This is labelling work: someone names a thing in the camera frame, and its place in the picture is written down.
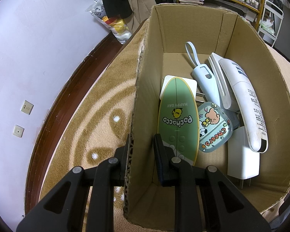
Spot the lower wall socket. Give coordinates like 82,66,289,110
12,125,24,138

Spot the white utility cart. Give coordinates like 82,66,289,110
257,0,284,47

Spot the white case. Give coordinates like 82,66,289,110
208,52,233,110

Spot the cartoon cheers case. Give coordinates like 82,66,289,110
198,102,233,153

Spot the white lotion tube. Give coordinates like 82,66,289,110
219,58,268,153

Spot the wall socket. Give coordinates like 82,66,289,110
21,100,34,115
12,125,24,138

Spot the cardboard box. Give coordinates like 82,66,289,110
124,4,290,230

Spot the beige trench coat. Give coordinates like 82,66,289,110
125,0,156,34

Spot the plastic bag with toys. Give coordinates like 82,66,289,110
85,0,132,44

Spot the light blue power bank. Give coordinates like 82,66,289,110
185,41,241,130

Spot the green surfboard-shaped card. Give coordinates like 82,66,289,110
158,76,200,165

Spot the large white charger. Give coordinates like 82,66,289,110
227,127,260,189

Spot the small white plug adapter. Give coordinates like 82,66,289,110
159,75,205,103

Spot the upper wall socket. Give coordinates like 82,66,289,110
21,100,34,115

